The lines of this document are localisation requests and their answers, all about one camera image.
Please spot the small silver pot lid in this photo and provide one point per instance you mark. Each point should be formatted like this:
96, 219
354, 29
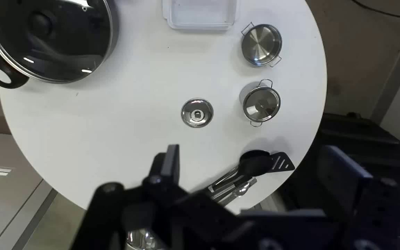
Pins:
198, 112

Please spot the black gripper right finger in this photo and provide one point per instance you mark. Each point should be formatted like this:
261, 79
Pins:
371, 208

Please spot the large black cooking pot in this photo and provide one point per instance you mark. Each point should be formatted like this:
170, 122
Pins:
20, 79

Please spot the black slotted spatula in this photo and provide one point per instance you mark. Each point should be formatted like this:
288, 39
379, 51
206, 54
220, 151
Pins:
281, 161

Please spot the short small silver pot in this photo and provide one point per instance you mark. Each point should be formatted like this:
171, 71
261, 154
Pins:
261, 44

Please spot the clear plastic lid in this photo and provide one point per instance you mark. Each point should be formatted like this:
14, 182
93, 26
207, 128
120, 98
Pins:
200, 15

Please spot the black cabinet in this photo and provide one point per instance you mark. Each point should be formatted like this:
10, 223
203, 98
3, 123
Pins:
385, 147

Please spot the glass pot lid black knob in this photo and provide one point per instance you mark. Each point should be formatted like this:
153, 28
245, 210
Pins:
48, 36

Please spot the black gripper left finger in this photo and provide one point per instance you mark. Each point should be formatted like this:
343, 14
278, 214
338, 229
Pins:
163, 203

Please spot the tall small silver pot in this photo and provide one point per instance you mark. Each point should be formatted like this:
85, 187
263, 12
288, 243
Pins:
261, 104

